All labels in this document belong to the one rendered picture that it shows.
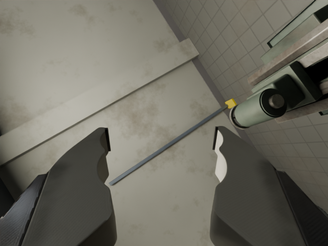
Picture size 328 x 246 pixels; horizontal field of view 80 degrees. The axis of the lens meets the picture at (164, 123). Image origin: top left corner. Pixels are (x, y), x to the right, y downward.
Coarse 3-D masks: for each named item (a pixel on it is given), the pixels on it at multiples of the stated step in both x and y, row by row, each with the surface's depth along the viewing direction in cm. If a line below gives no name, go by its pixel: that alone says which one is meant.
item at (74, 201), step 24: (96, 144) 10; (72, 168) 9; (96, 168) 9; (48, 192) 7; (72, 192) 7; (96, 192) 7; (48, 216) 7; (72, 216) 7; (96, 216) 7; (24, 240) 6; (48, 240) 6; (72, 240) 6; (96, 240) 6
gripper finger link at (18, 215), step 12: (36, 180) 8; (24, 192) 7; (36, 192) 7; (24, 204) 7; (36, 204) 7; (12, 216) 7; (24, 216) 7; (0, 228) 6; (12, 228) 6; (24, 228) 6; (0, 240) 6; (12, 240) 6
